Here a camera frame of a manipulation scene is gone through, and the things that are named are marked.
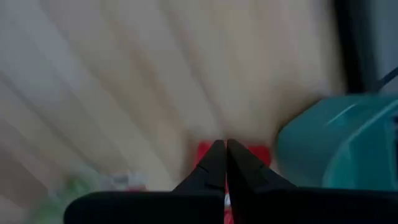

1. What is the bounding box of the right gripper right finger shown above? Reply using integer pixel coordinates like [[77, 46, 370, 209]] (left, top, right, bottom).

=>
[[227, 138, 298, 193]]

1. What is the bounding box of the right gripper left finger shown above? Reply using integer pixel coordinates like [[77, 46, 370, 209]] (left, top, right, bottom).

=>
[[172, 139, 226, 192]]

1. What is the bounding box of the red candy pack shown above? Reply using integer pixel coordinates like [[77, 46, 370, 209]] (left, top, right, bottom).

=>
[[194, 140, 272, 224]]

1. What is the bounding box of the clear green candy pack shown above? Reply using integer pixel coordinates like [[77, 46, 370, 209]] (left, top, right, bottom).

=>
[[27, 170, 149, 224]]

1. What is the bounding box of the light teal plastic bin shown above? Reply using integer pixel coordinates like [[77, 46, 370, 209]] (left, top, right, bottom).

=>
[[275, 94, 398, 191]]

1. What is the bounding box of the black aluminium table frame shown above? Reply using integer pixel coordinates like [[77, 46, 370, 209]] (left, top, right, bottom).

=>
[[333, 0, 376, 94]]

